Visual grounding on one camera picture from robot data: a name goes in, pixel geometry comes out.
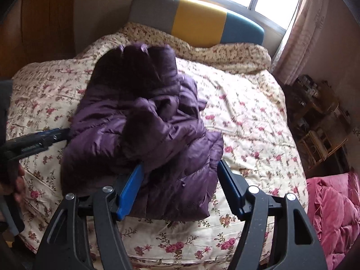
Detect large-flower floral quilt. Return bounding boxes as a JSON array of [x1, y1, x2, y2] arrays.
[[5, 32, 309, 270]]

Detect person's left hand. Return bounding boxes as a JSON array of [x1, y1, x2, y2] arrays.
[[0, 165, 26, 206]]

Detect pink curtain right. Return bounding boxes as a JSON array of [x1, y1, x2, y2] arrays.
[[270, 0, 329, 85]]

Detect wooden wardrobe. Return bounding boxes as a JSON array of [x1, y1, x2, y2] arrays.
[[1, 0, 75, 79]]

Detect pink quilted blanket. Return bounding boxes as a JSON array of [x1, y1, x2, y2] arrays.
[[307, 171, 359, 269]]

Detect grey yellow blue headboard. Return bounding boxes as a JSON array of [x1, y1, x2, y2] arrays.
[[129, 0, 264, 47]]

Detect small-flower floral duvet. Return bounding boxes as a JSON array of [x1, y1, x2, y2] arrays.
[[119, 22, 272, 74]]

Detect purple quilted down jacket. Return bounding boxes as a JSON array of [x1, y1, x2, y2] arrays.
[[60, 44, 224, 222]]

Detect cluttered wooden side shelf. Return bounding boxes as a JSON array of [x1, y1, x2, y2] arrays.
[[282, 74, 351, 178]]

